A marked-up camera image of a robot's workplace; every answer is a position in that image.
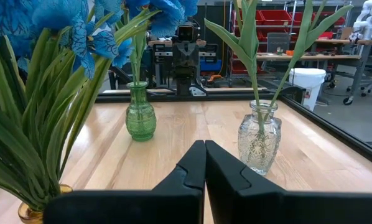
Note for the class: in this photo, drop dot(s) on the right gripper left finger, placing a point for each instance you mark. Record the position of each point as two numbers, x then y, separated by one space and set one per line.
189 174

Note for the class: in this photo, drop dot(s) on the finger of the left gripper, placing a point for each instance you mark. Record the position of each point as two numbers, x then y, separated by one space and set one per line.
180 62
192 62

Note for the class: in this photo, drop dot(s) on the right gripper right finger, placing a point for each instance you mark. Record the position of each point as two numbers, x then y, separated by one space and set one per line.
223 186

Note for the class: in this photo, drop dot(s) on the pale peach artificial tulip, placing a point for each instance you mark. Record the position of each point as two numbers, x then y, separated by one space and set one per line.
249 25
226 37
301 34

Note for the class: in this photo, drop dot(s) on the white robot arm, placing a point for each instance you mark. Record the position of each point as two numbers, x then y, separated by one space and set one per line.
368 18

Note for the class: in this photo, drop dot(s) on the clear glass vase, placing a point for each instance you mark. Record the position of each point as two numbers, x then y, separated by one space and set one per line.
259 146

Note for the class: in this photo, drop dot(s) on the green glass vase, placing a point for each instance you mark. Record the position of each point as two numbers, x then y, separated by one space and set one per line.
141 118

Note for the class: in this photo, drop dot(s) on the amber glass vase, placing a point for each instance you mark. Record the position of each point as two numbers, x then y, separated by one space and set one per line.
30 214

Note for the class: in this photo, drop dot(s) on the blue plastic bin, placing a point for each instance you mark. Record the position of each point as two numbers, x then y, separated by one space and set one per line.
211 65

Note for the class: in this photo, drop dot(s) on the orange and black vacuum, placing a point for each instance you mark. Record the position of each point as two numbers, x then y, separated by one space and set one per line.
215 77

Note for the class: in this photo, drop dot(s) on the grey office chair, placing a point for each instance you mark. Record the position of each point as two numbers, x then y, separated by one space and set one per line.
277 42

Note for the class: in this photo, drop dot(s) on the red bin shelf rack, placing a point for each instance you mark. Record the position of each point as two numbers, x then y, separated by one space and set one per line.
276 17

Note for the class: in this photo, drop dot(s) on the white plastic bucket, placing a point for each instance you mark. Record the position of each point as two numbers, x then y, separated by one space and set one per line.
307 84

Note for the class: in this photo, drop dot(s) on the long wooden workbench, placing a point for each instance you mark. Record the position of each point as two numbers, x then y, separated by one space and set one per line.
313 57

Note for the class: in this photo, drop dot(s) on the wooden workbench with robot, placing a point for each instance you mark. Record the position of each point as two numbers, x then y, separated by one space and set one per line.
369 42

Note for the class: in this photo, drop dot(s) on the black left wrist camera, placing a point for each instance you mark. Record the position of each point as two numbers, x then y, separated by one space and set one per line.
186 33

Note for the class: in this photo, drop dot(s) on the silver aluminium bracket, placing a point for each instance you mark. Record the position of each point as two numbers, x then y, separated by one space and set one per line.
198 91

